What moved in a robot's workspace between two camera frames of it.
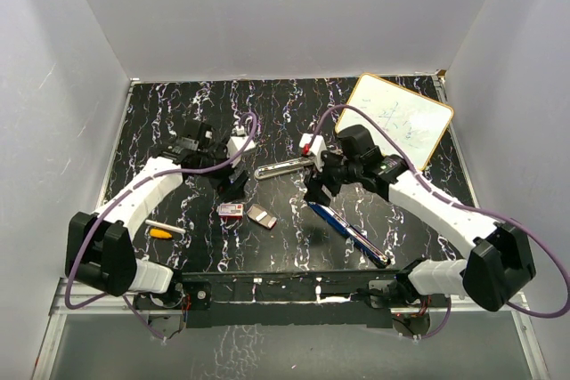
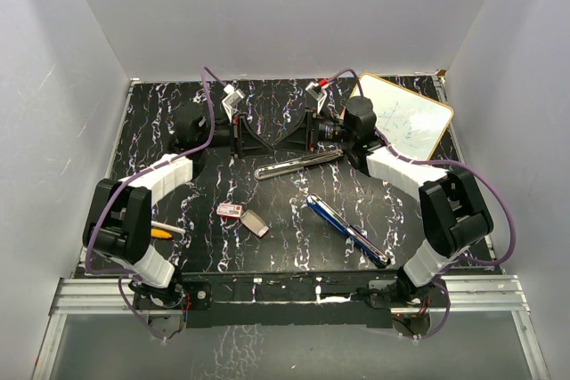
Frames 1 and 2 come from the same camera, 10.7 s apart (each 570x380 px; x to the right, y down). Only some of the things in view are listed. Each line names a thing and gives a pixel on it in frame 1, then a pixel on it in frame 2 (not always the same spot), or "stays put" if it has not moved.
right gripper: [313, 184] → [301, 137]
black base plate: [293, 298] stays put
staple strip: [262, 216] → [254, 223]
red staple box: [231, 210] stays put
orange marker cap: [160, 233] stays put
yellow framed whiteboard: [414, 124] stays put
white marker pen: [165, 226] stays put
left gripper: [235, 189] → [244, 141]
